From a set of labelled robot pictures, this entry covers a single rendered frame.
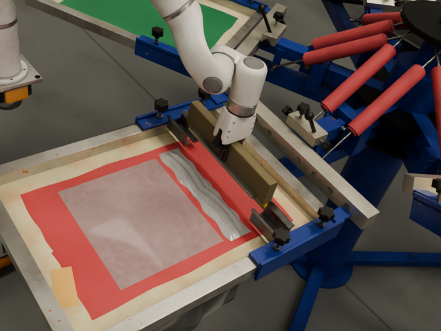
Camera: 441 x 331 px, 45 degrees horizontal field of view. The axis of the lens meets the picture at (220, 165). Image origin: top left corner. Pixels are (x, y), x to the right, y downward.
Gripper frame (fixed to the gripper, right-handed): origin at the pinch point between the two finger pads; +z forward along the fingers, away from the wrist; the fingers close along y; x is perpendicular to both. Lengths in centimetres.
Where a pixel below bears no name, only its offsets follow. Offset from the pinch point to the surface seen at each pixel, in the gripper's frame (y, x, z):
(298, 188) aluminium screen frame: -17.1, 14.4, 8.8
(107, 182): 28.1, -14.1, 12.8
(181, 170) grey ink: 7.5, -8.7, 12.1
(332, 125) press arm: -42.0, 1.6, 3.6
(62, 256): 49, 3, 13
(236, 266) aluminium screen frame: 15.5, 26.9, 8.9
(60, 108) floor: -22, -156, 109
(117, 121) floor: -46, -133, 109
